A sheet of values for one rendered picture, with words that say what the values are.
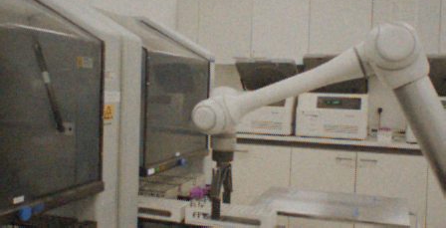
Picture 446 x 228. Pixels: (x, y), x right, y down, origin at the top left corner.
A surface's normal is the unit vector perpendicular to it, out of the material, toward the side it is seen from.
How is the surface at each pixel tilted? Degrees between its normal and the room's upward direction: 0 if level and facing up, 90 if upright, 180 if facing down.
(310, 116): 90
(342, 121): 90
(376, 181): 90
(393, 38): 85
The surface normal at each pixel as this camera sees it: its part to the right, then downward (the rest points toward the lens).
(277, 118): -0.36, 0.02
